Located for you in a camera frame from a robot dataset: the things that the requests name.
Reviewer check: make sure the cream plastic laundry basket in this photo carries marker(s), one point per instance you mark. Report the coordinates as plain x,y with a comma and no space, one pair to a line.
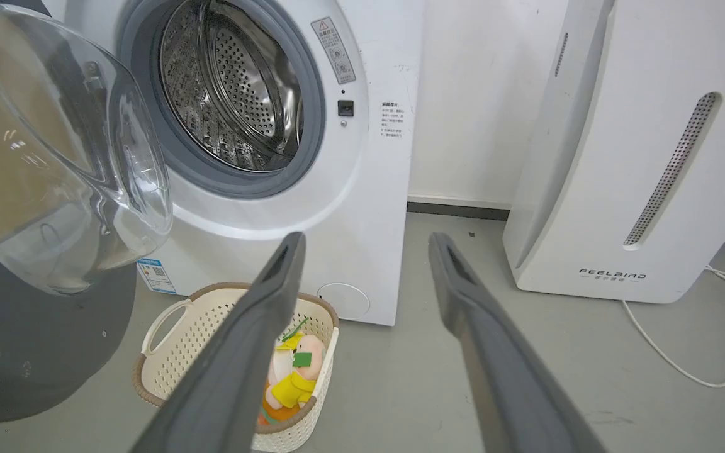
192,333

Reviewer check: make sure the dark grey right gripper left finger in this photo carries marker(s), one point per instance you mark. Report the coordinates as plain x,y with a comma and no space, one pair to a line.
236,365

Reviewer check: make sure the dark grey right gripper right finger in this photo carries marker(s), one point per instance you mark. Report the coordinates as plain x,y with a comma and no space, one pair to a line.
501,377

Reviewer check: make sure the plush doll with yellow clothes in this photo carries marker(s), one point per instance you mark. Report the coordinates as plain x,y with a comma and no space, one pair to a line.
294,371

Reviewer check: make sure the white air purifier appliance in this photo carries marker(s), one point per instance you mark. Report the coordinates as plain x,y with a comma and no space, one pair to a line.
633,145

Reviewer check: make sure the washing machine door glass bowl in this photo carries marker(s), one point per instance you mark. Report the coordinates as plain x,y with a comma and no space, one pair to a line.
41,189

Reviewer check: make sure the white front-load washing machine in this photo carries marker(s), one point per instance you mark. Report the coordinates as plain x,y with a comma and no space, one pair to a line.
312,151

